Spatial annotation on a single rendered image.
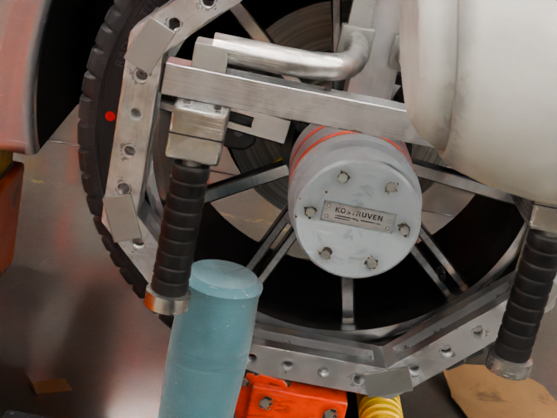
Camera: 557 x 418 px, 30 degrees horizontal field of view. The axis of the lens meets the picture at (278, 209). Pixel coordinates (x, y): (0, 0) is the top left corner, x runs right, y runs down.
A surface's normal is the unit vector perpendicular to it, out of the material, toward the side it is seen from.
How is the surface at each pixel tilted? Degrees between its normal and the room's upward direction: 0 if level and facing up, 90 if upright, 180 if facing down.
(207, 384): 92
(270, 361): 90
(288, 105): 90
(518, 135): 121
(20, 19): 90
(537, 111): 113
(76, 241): 0
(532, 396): 13
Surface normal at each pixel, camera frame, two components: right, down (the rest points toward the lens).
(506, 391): 0.27, -0.82
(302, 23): -0.02, 0.33
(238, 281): 0.19, -0.92
